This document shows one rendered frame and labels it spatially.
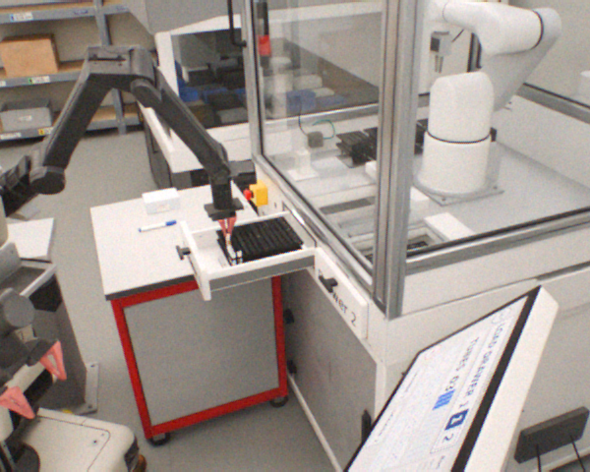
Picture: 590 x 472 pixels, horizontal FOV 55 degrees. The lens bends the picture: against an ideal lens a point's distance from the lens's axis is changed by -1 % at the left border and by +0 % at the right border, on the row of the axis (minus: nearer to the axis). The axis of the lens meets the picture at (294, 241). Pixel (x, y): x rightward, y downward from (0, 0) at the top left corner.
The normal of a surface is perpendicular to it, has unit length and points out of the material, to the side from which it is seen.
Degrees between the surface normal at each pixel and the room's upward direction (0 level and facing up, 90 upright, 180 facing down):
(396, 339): 90
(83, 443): 0
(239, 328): 90
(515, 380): 40
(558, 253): 90
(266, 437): 0
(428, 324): 90
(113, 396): 0
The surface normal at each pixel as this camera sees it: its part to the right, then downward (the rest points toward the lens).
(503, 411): 0.52, -0.50
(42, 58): 0.29, 0.48
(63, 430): -0.04, -0.86
